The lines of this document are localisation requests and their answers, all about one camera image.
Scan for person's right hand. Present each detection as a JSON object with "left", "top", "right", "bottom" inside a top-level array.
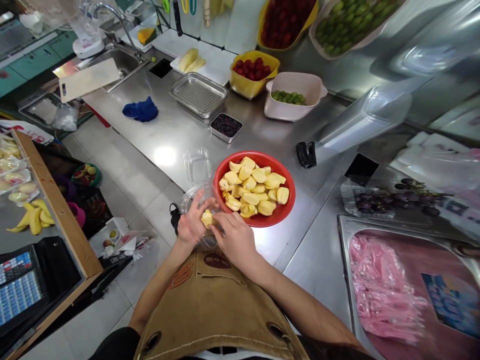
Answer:
[{"left": 207, "top": 211, "right": 260, "bottom": 264}]

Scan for person's left hand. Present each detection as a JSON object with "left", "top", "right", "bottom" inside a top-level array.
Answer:
[{"left": 176, "top": 188, "right": 220, "bottom": 245}]

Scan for yellow jackfruit piece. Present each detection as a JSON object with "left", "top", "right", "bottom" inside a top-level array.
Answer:
[{"left": 200, "top": 209, "right": 221, "bottom": 231}]

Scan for clear plastic clamshell container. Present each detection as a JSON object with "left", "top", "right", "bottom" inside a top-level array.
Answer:
[{"left": 179, "top": 146, "right": 226, "bottom": 251}]

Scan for pile of jackfruit pods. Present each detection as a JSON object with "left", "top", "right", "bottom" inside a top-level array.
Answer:
[{"left": 218, "top": 156, "right": 291, "bottom": 220}]

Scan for red round plastic colander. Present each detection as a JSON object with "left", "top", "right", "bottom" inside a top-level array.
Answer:
[{"left": 212, "top": 150, "right": 297, "bottom": 229}]

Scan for small steel rectangular tray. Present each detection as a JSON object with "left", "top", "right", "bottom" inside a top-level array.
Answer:
[{"left": 209, "top": 112, "right": 244, "bottom": 145}]

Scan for person's body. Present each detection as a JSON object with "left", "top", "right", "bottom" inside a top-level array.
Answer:
[{"left": 92, "top": 247, "right": 376, "bottom": 360}]

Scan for white cardboard box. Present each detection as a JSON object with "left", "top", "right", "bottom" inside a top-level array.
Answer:
[{"left": 89, "top": 216, "right": 131, "bottom": 260}]

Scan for pile of dark berries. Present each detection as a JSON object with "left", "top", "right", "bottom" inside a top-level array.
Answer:
[{"left": 211, "top": 114, "right": 242, "bottom": 137}]

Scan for black plastic crate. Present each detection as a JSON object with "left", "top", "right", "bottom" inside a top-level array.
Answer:
[{"left": 56, "top": 162, "right": 115, "bottom": 241}]

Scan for black stapler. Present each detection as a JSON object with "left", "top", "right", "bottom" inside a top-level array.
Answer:
[{"left": 295, "top": 140, "right": 318, "bottom": 169}]

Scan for blue cloth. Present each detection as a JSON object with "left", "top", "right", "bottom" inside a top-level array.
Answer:
[{"left": 121, "top": 96, "right": 159, "bottom": 123}]

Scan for perforated steel tray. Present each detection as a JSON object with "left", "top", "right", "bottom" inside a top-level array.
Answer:
[{"left": 168, "top": 71, "right": 229, "bottom": 120}]

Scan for bowl of mixed fruit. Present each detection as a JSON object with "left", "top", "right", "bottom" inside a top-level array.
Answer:
[{"left": 70, "top": 163, "right": 103, "bottom": 189}]

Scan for pink plastic bowl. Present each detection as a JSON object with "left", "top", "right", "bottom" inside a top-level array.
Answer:
[{"left": 66, "top": 201, "right": 87, "bottom": 229}]

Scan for wooden edged counter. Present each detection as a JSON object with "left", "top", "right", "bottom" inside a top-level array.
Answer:
[{"left": 0, "top": 128, "right": 105, "bottom": 360}]

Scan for clear plastic grape tray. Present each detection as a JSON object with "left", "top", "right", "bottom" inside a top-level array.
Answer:
[{"left": 339, "top": 177, "right": 399, "bottom": 221}]

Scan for pale pink plastic basket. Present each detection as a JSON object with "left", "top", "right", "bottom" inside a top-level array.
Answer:
[{"left": 263, "top": 71, "right": 329, "bottom": 124}]

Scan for yellow plastic basket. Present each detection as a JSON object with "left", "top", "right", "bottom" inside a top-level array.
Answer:
[{"left": 229, "top": 50, "right": 281, "bottom": 101}]

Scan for pile of green grapes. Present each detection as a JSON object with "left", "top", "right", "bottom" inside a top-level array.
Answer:
[{"left": 270, "top": 89, "right": 307, "bottom": 106}]

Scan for square counter waste hole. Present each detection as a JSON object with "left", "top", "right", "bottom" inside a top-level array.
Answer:
[
  {"left": 148, "top": 57, "right": 174, "bottom": 79},
  {"left": 344, "top": 152, "right": 380, "bottom": 187}
]

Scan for white tray of fruit slices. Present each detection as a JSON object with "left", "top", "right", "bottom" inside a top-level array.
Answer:
[{"left": 169, "top": 39, "right": 236, "bottom": 88}]

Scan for pile of red cherry tomatoes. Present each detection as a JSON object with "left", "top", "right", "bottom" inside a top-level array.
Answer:
[{"left": 232, "top": 56, "right": 272, "bottom": 82}]

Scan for crumpled clear plastic bag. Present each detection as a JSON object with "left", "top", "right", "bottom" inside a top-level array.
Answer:
[{"left": 50, "top": 102, "right": 80, "bottom": 133}]

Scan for bunch of yellow bananas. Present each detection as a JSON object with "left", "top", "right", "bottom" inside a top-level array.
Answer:
[{"left": 5, "top": 198, "right": 56, "bottom": 237}]

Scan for steel sink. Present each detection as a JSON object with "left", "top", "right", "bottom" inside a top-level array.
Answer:
[{"left": 76, "top": 45, "right": 152, "bottom": 94}]

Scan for white cutting board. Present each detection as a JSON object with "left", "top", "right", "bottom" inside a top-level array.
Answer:
[{"left": 58, "top": 57, "right": 122, "bottom": 104}]

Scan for pile of pink wrapped utensils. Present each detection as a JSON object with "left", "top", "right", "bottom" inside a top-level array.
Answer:
[{"left": 348, "top": 233, "right": 430, "bottom": 345}]

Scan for white tray with orange wedge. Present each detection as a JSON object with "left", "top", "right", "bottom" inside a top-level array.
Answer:
[{"left": 120, "top": 23, "right": 159, "bottom": 54}]

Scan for stack of clear plastic containers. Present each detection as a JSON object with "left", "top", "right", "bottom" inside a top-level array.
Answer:
[{"left": 316, "top": 83, "right": 414, "bottom": 153}]

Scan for group of wrapped fruit trays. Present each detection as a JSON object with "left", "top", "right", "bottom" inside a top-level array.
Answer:
[{"left": 0, "top": 134, "right": 41, "bottom": 208}]

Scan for black cash register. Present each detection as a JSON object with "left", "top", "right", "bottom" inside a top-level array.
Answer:
[{"left": 0, "top": 235, "right": 86, "bottom": 339}]

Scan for bunch of dark purple grapes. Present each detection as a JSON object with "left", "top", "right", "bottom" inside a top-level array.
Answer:
[{"left": 353, "top": 177, "right": 453, "bottom": 218}]

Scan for steel faucet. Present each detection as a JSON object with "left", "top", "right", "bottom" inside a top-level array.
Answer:
[{"left": 92, "top": 2, "right": 146, "bottom": 65}]

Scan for white blender appliance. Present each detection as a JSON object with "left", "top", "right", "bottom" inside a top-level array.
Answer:
[{"left": 71, "top": 0, "right": 107, "bottom": 61}]

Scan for teal cabinet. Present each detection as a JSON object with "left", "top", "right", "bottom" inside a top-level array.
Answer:
[{"left": 0, "top": 11, "right": 79, "bottom": 99}]

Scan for stack of white plastic bags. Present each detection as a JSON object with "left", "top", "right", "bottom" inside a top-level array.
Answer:
[{"left": 389, "top": 131, "right": 480, "bottom": 200}]

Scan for large steel basin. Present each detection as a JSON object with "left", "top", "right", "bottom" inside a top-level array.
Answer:
[{"left": 337, "top": 214, "right": 480, "bottom": 360}]

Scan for blue printed card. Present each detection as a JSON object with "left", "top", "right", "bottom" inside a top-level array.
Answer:
[{"left": 420, "top": 271, "right": 480, "bottom": 341}]

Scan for black handled knife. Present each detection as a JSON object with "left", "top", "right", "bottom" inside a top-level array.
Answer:
[{"left": 171, "top": 0, "right": 184, "bottom": 38}]

